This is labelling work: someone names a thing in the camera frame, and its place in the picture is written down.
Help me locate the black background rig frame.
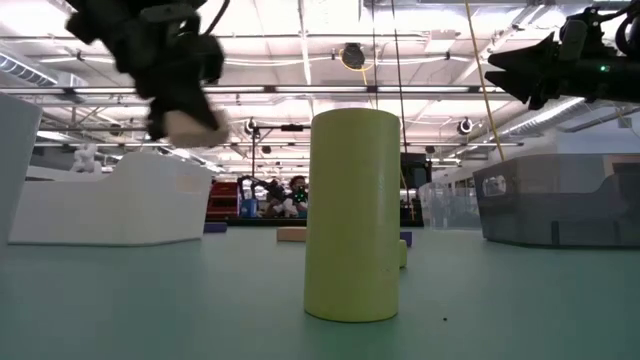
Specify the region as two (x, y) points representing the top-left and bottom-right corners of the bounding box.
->
(251, 123), (312, 194)

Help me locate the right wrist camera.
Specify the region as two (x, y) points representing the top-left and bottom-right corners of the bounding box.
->
(558, 18), (590, 62)

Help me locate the long pink block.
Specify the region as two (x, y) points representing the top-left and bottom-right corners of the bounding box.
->
(276, 226), (308, 244)

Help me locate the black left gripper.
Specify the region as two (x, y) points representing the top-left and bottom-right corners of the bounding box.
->
(114, 22), (226, 142)

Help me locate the black hanging cable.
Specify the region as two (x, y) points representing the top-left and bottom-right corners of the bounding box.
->
(389, 0), (416, 221)

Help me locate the long ceiling light strip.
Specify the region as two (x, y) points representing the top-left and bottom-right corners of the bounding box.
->
(0, 84), (506, 96)

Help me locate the red tool cabinet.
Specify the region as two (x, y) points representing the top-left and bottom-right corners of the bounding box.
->
(206, 180), (241, 221)

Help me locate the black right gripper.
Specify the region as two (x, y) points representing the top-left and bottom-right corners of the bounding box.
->
(483, 31), (617, 112)

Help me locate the white plastic bin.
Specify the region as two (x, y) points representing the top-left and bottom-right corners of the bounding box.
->
(7, 151), (215, 247)

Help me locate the dark grey translucent bin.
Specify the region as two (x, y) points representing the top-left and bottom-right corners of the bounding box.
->
(471, 152), (640, 250)

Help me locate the clear plastic bin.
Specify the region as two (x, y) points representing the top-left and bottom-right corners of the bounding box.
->
(418, 180), (484, 231)
(0, 92), (44, 246)

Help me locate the person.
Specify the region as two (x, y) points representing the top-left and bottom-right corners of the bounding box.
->
(264, 174), (310, 219)

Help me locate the yellow-green cylinder block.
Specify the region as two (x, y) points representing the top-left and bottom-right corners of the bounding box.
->
(303, 107), (402, 324)

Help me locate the pink rectangular block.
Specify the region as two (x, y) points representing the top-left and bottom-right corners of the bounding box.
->
(163, 108), (232, 149)

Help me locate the yellow hanging cable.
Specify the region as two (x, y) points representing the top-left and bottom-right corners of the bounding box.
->
(463, 0), (506, 162)

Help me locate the ribbed silver ventilation duct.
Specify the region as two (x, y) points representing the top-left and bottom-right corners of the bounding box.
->
(0, 52), (59, 89)

